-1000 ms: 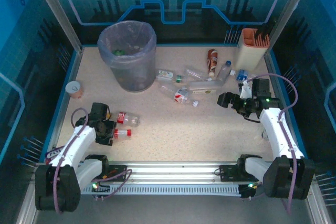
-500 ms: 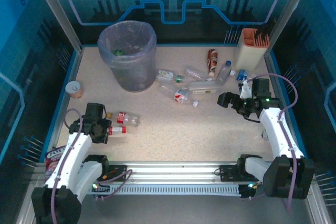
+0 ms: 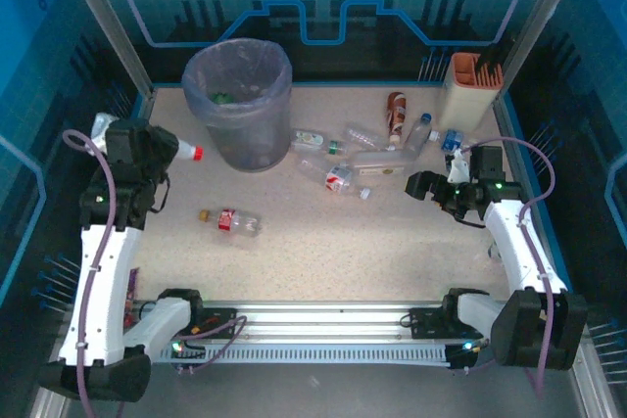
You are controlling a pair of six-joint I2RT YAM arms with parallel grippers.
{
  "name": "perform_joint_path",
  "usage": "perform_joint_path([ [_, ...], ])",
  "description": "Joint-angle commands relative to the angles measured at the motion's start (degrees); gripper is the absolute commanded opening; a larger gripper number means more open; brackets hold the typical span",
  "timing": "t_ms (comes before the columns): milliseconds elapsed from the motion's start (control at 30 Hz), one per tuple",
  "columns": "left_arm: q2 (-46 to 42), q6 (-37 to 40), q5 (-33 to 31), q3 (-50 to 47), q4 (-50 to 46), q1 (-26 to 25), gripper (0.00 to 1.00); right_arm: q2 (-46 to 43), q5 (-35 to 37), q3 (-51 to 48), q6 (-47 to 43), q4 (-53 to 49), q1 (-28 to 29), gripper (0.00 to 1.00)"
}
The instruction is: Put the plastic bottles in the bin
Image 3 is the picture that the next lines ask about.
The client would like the clear bottle with blue label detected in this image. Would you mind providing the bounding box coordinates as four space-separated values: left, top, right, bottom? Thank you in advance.
428 127 465 154

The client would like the clear bottle with blue cap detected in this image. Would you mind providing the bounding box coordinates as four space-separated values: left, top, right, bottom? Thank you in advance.
403 112 435 154

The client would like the brown Nescafe coffee bottle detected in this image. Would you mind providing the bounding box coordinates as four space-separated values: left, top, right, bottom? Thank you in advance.
384 91 409 151

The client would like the clear bottle with yellow cap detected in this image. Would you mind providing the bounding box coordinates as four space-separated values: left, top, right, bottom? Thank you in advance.
197 208 265 238

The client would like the clear bottle red white label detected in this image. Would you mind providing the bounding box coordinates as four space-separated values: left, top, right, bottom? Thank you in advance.
297 157 372 201

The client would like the small bottle with green cap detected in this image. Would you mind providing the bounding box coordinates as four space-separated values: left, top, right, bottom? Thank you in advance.
292 127 345 155

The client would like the bin with clear plastic liner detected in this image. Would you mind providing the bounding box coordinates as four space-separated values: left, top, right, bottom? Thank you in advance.
181 38 294 173

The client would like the beige holder with orange top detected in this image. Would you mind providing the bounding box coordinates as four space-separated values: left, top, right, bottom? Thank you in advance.
438 51 505 133

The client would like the red snack packet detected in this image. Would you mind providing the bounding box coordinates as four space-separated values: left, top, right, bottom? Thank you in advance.
122 265 143 329

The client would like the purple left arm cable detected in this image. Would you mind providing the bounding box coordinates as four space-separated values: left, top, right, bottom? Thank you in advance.
62 128 248 418

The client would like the aluminium frame post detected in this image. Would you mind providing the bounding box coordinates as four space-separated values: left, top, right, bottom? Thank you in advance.
492 0 589 104
54 0 157 99

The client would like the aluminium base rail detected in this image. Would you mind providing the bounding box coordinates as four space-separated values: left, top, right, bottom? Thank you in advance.
146 299 501 344

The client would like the white slotted cable duct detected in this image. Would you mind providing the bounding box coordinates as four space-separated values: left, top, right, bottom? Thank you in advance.
156 342 455 366

